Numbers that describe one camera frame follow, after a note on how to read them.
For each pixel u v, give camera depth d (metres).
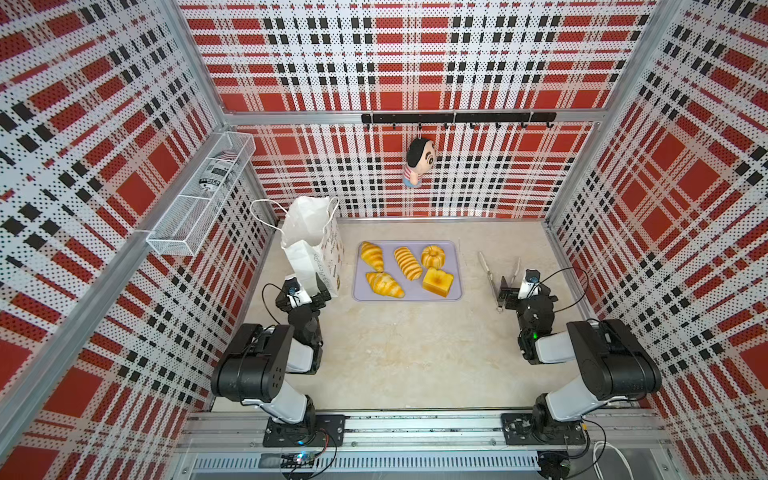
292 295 0.72
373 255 1.06
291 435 0.68
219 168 0.78
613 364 0.45
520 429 0.73
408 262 1.04
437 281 0.99
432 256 1.05
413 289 1.01
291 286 0.73
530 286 0.77
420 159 0.91
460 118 0.91
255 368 0.45
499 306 0.96
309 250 0.82
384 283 0.98
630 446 0.77
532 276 0.77
